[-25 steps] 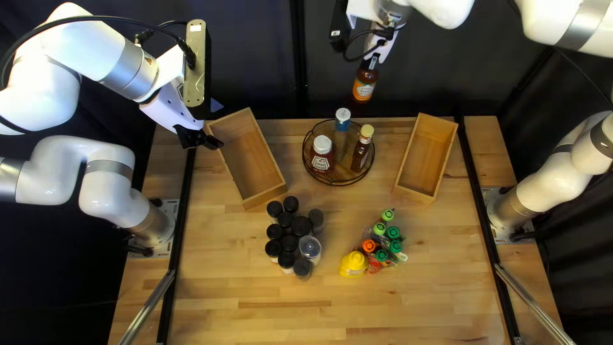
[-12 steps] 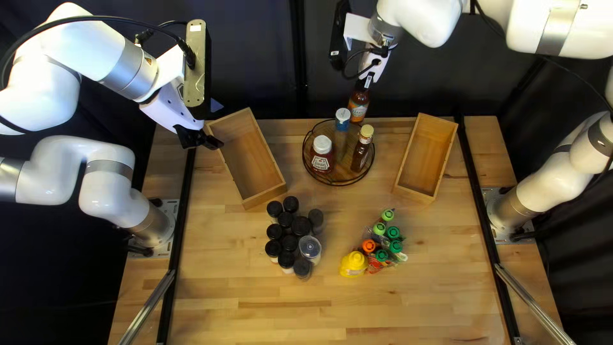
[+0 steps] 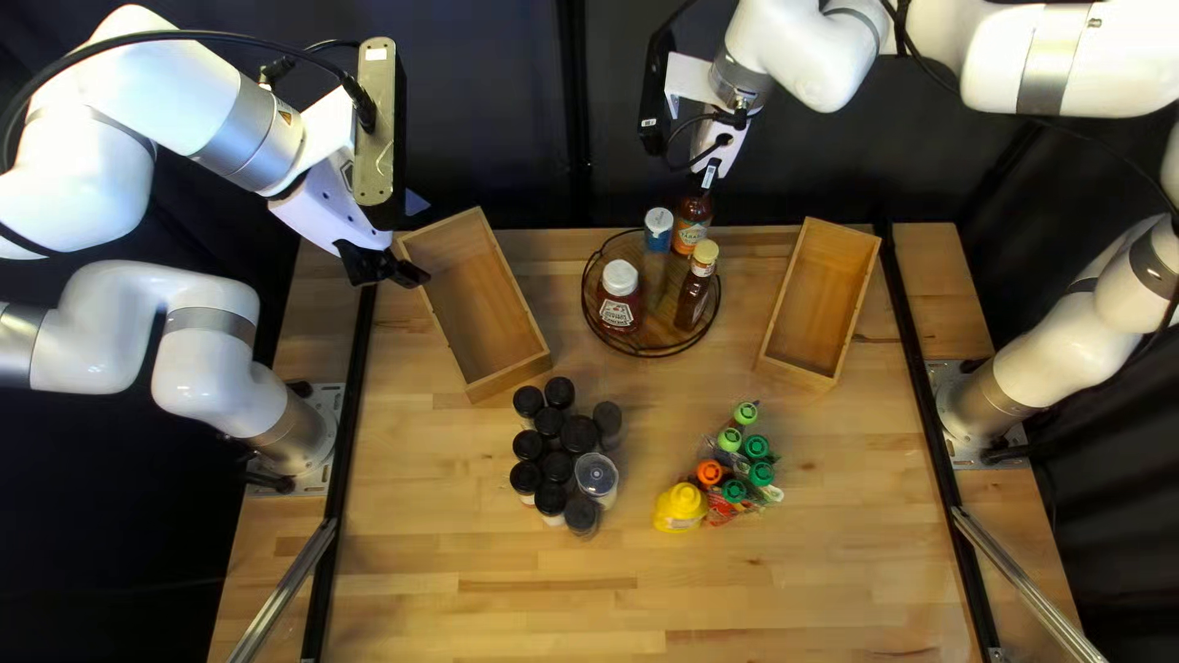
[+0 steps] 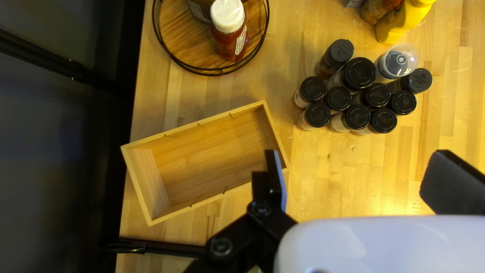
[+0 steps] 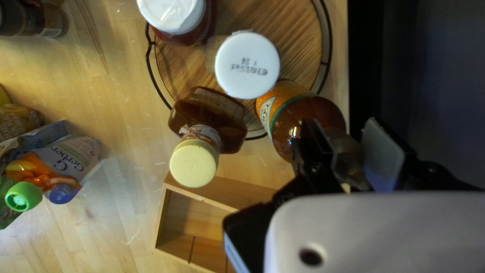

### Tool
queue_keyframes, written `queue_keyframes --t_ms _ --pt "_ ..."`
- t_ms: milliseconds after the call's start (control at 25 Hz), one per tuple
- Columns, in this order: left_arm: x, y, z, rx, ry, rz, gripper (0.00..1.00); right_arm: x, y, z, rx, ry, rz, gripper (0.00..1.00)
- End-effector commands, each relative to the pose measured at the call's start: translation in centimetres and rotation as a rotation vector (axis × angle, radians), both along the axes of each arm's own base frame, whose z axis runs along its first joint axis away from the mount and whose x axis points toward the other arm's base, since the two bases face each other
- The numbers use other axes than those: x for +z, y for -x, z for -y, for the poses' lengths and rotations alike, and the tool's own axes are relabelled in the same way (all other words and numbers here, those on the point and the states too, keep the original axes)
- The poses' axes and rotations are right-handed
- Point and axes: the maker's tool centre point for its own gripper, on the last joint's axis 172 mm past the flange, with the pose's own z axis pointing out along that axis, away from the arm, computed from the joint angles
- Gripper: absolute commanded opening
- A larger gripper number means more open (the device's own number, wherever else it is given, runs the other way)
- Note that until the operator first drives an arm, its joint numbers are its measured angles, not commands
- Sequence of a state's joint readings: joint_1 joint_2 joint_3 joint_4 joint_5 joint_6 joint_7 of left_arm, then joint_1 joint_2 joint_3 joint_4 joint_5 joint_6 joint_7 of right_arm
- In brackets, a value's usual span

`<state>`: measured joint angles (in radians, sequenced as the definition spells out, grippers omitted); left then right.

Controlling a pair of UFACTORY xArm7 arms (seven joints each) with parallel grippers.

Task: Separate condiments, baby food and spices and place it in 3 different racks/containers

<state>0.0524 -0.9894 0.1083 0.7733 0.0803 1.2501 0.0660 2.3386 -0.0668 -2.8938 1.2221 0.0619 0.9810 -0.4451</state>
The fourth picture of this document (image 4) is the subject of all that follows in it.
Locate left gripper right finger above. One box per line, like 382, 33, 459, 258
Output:
419, 150, 485, 215

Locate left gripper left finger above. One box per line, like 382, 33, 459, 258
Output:
183, 150, 299, 273

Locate red ketchup bottle white cap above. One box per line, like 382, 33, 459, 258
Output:
210, 0, 249, 62

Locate long empty wooden box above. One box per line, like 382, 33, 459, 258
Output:
120, 99, 290, 227

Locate spice jar clear dome lid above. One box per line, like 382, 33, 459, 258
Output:
373, 42, 418, 82

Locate yellow mustard bottle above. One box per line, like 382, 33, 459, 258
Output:
376, 0, 437, 44

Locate tall spice jar dark contents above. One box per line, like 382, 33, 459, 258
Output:
314, 39, 355, 79

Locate amber sauce bottle brown cap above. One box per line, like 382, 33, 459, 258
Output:
359, 0, 403, 26

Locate blue label bottle white cap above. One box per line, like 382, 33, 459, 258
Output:
186, 0, 213, 24

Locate round black wire rack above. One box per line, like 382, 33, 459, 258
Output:
152, 0, 270, 76

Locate black frame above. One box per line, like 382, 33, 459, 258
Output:
0, 0, 207, 260

